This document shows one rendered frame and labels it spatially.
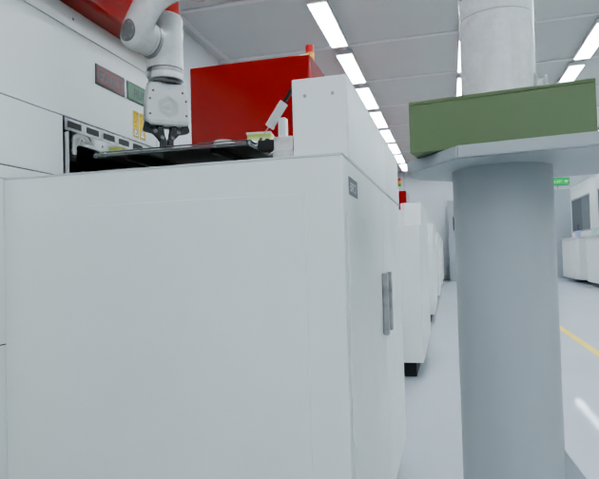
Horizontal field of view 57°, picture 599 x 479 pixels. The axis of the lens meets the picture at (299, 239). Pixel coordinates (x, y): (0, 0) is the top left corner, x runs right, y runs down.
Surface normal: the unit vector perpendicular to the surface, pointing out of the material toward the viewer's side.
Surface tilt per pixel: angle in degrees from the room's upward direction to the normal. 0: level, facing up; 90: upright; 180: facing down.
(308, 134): 90
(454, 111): 90
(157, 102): 89
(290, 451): 90
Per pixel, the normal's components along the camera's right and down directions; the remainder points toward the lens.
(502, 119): -0.40, -0.02
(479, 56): -0.70, 0.02
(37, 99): 0.96, -0.04
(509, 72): -0.09, 0.00
